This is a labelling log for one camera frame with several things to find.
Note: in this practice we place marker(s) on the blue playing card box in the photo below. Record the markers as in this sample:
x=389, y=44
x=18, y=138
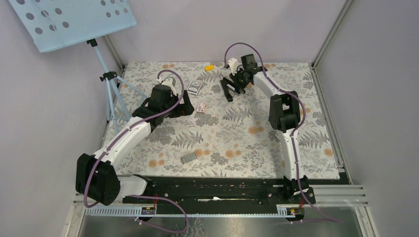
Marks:
x=194, y=87

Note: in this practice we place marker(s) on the grey staple strip block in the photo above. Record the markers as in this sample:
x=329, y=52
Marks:
x=188, y=158

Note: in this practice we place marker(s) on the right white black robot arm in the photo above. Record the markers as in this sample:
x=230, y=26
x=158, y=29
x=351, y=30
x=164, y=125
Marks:
x=284, y=114

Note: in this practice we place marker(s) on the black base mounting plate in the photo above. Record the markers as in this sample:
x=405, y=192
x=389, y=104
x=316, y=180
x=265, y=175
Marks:
x=198, y=195

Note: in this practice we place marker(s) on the floral patterned table mat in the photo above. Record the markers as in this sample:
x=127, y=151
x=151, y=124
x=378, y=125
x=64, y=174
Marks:
x=230, y=139

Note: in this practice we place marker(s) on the red white staple box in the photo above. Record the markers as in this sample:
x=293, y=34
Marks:
x=201, y=107

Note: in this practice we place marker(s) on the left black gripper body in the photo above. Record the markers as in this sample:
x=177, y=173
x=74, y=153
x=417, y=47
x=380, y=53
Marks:
x=181, y=109

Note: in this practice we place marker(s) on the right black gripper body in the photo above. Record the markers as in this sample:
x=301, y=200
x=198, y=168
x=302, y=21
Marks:
x=238, y=79

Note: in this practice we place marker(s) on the blue perforated music stand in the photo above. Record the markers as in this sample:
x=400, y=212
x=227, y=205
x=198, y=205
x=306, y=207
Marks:
x=56, y=24

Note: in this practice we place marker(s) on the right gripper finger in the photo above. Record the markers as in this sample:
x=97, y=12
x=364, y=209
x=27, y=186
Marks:
x=236, y=89
x=225, y=86

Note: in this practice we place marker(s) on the yellow toy brick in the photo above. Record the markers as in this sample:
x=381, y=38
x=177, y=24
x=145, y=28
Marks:
x=209, y=68

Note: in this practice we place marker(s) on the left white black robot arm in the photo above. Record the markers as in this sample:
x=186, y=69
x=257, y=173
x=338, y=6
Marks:
x=96, y=177

